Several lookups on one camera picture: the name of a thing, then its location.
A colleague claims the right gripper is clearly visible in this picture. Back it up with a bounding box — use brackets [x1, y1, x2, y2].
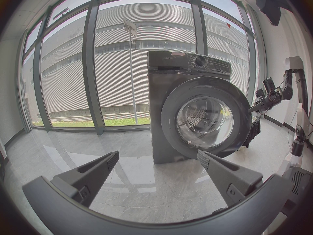
[247, 92, 282, 113]

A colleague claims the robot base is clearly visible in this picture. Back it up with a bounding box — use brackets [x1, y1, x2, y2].
[281, 107, 313, 216]

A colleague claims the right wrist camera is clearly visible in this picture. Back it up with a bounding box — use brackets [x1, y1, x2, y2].
[262, 77, 276, 93]

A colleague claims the washing machine door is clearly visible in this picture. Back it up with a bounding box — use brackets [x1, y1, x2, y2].
[161, 77, 252, 159]

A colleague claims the grey washing machine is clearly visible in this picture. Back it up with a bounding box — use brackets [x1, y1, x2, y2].
[147, 51, 232, 165]

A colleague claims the window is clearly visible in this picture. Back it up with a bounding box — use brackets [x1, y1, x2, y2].
[23, 0, 260, 137]

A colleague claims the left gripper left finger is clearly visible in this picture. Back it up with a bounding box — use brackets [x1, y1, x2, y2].
[52, 150, 120, 208]

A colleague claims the heap of dark clothes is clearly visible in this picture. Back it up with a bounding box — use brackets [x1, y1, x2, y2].
[245, 117, 262, 148]

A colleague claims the black cable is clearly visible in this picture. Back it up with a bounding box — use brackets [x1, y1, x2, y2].
[296, 69, 309, 112]

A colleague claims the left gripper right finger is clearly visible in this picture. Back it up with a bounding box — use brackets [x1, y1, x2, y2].
[197, 149, 264, 208]

